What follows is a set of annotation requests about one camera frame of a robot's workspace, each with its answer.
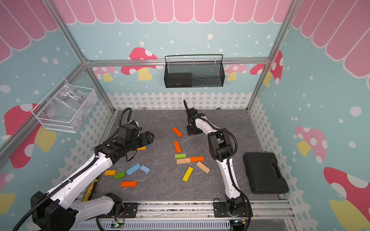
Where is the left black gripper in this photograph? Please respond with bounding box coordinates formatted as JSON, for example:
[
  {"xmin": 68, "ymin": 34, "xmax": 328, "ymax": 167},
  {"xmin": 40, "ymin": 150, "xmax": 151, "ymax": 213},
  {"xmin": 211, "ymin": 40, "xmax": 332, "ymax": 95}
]
[{"xmin": 126, "ymin": 131, "xmax": 155, "ymax": 153}]

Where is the orange block short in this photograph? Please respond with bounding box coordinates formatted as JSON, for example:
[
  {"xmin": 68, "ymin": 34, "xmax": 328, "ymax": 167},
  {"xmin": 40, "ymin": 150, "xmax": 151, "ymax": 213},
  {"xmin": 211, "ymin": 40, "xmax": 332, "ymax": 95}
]
[{"xmin": 190, "ymin": 157, "xmax": 205, "ymax": 162}]

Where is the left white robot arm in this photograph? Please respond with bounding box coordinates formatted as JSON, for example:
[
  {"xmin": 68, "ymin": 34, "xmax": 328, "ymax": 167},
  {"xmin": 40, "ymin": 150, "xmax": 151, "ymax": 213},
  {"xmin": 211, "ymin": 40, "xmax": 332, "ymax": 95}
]
[{"xmin": 13, "ymin": 107, "xmax": 155, "ymax": 231}]

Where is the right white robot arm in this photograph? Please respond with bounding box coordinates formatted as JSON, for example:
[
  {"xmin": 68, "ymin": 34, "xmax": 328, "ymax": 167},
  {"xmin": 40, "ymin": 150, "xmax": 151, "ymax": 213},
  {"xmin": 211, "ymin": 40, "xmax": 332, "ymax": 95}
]
[{"xmin": 183, "ymin": 100, "xmax": 252, "ymax": 231}]

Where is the yellow-orange block upper left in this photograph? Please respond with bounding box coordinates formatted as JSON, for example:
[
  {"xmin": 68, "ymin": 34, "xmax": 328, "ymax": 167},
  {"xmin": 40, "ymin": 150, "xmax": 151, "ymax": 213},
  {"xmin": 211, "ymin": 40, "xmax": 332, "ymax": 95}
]
[{"xmin": 137, "ymin": 146, "xmax": 147, "ymax": 151}]

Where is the green block centre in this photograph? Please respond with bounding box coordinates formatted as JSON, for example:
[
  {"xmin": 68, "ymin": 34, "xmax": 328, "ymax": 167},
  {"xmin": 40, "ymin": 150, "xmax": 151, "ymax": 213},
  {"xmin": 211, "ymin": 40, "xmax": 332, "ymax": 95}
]
[{"xmin": 175, "ymin": 154, "xmax": 187, "ymax": 159}]

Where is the green block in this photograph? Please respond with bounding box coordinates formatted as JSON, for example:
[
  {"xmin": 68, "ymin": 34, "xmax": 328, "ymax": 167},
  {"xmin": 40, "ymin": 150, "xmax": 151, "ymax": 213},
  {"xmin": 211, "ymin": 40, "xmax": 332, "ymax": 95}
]
[
  {"xmin": 114, "ymin": 172, "xmax": 126, "ymax": 180},
  {"xmin": 175, "ymin": 154, "xmax": 187, "ymax": 159}
]

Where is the light blue short block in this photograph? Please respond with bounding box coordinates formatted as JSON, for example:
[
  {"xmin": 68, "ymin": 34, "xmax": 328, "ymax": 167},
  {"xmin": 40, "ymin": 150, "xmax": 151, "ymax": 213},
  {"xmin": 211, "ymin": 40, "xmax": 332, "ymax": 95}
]
[{"xmin": 140, "ymin": 165, "xmax": 151, "ymax": 174}]

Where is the natural wood block left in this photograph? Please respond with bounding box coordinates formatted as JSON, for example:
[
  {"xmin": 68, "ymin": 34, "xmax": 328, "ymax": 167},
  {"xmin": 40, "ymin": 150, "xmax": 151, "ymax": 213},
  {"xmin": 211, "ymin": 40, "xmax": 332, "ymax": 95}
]
[{"xmin": 176, "ymin": 158, "xmax": 191, "ymax": 164}]

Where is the natural wood block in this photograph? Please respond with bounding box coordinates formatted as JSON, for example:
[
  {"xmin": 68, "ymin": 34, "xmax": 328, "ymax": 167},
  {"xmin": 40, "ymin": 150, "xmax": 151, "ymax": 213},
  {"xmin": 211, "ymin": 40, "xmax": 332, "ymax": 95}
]
[
  {"xmin": 197, "ymin": 162, "xmax": 210, "ymax": 174},
  {"xmin": 176, "ymin": 158, "xmax": 191, "ymax": 164}
]

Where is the light blue long block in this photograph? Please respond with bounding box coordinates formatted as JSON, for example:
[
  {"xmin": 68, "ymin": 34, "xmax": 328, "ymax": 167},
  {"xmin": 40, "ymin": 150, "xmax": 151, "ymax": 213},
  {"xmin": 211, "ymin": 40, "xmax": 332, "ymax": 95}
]
[{"xmin": 126, "ymin": 163, "xmax": 141, "ymax": 175}]

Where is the natural wood block right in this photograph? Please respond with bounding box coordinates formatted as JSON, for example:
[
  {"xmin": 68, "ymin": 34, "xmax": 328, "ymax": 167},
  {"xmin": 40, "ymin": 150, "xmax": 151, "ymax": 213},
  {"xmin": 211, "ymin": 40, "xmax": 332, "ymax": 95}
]
[{"xmin": 197, "ymin": 162, "xmax": 210, "ymax": 174}]

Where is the yellow long block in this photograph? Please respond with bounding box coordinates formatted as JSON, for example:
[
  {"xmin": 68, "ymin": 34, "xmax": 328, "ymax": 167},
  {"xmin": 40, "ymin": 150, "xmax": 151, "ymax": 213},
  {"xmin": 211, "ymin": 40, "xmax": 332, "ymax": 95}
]
[{"xmin": 183, "ymin": 167, "xmax": 194, "ymax": 182}]

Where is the green block lower left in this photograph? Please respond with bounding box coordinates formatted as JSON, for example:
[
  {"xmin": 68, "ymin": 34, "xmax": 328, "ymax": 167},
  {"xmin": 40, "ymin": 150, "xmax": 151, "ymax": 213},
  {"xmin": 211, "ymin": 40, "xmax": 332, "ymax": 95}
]
[{"xmin": 114, "ymin": 172, "xmax": 126, "ymax": 180}]

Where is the orange block front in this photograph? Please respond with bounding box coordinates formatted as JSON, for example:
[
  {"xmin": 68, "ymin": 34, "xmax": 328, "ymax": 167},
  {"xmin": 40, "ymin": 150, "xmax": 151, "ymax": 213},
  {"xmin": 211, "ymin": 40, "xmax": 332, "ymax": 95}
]
[{"xmin": 120, "ymin": 181, "xmax": 137, "ymax": 188}]

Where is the yellow-orange small block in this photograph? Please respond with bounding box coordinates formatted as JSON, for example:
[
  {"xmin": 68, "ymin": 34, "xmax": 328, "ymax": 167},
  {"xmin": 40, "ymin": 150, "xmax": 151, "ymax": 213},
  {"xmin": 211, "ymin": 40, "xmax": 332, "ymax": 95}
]
[{"xmin": 105, "ymin": 170, "xmax": 117, "ymax": 176}]

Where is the black box in basket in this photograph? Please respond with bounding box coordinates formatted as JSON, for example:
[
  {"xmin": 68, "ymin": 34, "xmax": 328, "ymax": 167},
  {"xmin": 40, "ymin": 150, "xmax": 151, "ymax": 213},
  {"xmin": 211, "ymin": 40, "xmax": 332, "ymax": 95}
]
[{"xmin": 164, "ymin": 73, "xmax": 192, "ymax": 88}]

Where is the clear plastic bag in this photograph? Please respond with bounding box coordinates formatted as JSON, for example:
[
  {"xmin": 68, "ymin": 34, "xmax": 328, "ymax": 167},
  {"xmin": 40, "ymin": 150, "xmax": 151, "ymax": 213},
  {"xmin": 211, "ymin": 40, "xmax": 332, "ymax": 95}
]
[{"xmin": 47, "ymin": 82, "xmax": 89, "ymax": 117}]

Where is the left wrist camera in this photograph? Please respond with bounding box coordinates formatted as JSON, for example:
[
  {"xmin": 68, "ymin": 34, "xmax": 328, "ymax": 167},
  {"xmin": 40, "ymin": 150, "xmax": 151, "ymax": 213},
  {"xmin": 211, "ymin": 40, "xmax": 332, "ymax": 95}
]
[{"xmin": 118, "ymin": 120, "xmax": 142, "ymax": 140}]

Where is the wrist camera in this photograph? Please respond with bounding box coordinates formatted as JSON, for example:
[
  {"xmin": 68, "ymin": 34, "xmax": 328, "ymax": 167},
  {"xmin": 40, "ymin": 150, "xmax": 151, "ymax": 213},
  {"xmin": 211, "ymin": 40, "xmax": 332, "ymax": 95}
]
[
  {"xmin": 186, "ymin": 108, "xmax": 198, "ymax": 123},
  {"xmin": 118, "ymin": 120, "xmax": 142, "ymax": 140}
]

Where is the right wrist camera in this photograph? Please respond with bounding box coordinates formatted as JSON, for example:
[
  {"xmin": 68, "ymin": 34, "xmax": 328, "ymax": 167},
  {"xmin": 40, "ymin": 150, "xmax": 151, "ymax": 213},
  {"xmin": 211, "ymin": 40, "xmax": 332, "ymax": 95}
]
[{"xmin": 186, "ymin": 108, "xmax": 198, "ymax": 123}]

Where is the black wire basket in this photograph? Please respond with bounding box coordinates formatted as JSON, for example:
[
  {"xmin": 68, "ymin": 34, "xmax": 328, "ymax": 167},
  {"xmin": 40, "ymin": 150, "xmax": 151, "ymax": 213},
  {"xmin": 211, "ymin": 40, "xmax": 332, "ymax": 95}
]
[{"xmin": 164, "ymin": 54, "xmax": 225, "ymax": 88}]

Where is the yellow handled tool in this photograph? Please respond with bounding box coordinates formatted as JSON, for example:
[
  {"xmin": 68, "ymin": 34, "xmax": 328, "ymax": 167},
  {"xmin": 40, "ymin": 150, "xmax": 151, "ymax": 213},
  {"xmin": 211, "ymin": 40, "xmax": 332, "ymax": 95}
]
[{"xmin": 84, "ymin": 179, "xmax": 98, "ymax": 202}]

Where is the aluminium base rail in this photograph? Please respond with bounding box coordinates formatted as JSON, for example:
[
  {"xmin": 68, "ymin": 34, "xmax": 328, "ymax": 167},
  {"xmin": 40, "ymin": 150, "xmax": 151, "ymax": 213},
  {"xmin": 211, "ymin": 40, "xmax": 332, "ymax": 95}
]
[{"xmin": 69, "ymin": 200, "xmax": 295, "ymax": 231}]

